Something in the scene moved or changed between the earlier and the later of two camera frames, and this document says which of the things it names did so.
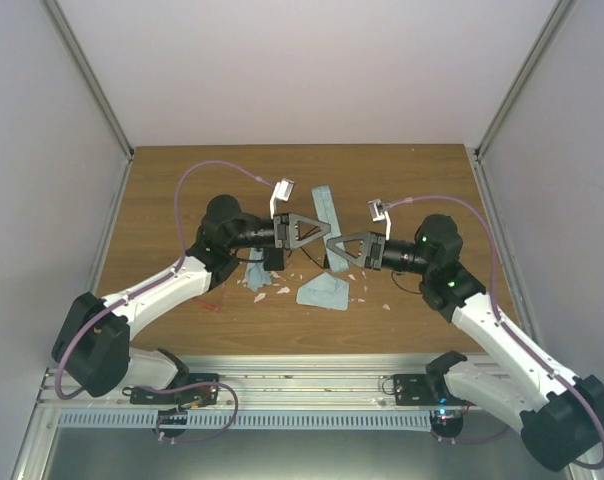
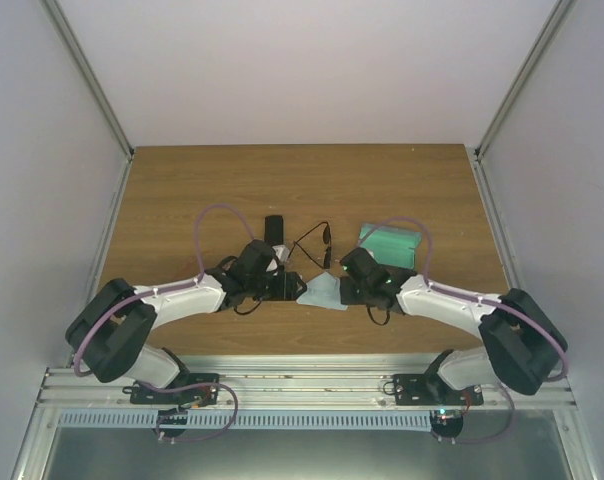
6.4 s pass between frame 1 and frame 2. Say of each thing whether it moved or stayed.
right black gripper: moved
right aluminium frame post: stayed
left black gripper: moved
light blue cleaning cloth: stayed
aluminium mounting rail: stayed
